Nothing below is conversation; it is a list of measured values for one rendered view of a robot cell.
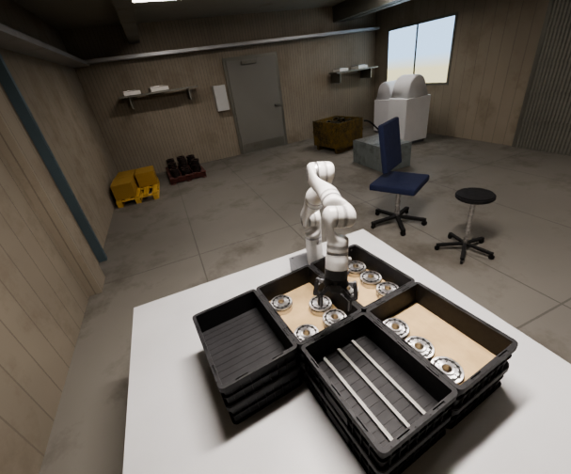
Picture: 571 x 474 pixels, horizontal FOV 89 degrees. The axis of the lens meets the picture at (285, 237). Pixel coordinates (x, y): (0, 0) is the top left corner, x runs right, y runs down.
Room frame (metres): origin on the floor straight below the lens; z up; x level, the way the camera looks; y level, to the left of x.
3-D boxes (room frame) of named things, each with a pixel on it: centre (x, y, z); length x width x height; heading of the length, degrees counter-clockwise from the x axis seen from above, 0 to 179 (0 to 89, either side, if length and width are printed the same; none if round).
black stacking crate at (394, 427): (0.58, -0.21, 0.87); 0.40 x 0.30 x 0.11; 25
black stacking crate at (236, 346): (0.82, 0.23, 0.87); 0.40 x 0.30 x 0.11; 25
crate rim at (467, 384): (0.71, -0.49, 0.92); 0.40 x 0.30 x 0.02; 25
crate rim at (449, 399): (0.58, -0.21, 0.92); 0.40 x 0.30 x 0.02; 25
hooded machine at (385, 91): (7.87, -3.15, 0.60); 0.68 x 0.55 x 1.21; 19
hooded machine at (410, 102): (6.67, -3.08, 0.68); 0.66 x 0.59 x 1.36; 111
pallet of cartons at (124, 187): (5.66, 2.72, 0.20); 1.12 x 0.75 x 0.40; 19
